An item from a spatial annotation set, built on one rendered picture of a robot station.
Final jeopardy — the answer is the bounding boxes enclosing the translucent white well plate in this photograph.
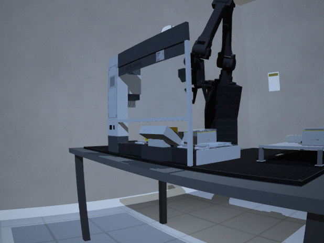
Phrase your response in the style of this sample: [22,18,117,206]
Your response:
[199,142,232,147]

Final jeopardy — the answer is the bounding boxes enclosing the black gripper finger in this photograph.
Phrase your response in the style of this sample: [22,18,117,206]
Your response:
[192,89,198,104]
[201,85,215,103]

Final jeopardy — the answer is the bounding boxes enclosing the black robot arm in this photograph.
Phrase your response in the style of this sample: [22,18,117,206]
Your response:
[191,0,236,85]

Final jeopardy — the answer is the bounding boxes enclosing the yellow open bin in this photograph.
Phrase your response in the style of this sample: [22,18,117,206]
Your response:
[170,127,178,133]

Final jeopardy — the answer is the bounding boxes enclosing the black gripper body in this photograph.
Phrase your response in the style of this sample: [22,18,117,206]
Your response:
[192,70,212,89]

